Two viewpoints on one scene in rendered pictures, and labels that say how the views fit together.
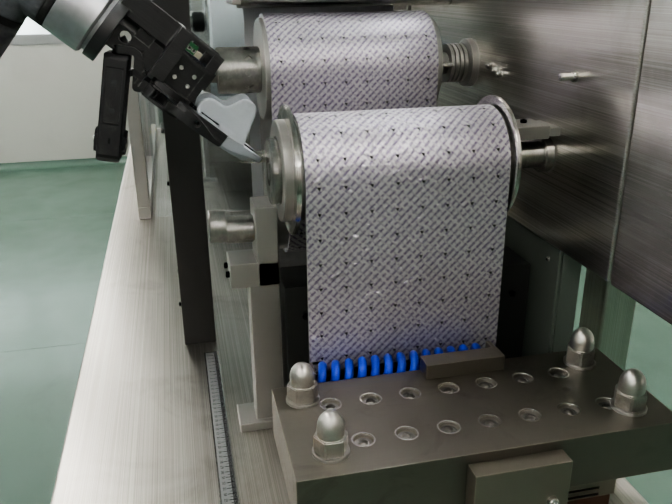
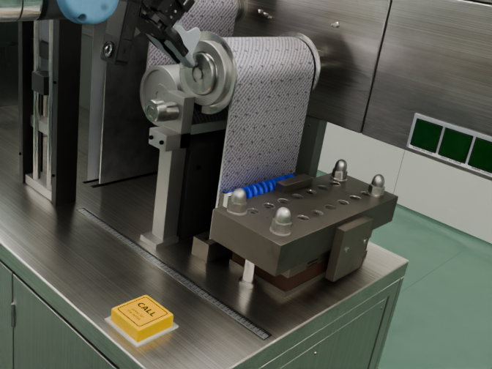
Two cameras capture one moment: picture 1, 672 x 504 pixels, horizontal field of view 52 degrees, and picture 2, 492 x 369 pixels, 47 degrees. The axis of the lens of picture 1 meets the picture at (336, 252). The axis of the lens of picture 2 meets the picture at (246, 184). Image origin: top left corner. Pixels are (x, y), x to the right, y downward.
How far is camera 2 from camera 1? 0.61 m
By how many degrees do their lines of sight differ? 35
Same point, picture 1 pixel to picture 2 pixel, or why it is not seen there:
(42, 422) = not seen: outside the picture
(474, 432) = (329, 212)
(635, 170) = (381, 75)
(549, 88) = (315, 29)
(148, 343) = (24, 209)
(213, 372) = (97, 220)
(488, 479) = (348, 231)
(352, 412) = (268, 213)
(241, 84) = not seen: hidden behind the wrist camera
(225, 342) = (83, 201)
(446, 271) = (282, 132)
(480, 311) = (291, 155)
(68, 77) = not seen: outside the picture
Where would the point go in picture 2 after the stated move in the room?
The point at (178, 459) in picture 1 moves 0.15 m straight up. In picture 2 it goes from (133, 270) to (139, 195)
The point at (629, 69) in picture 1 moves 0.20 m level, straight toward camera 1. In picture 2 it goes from (378, 25) to (427, 42)
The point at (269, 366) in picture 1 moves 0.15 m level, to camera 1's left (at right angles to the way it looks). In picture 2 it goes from (173, 203) to (100, 213)
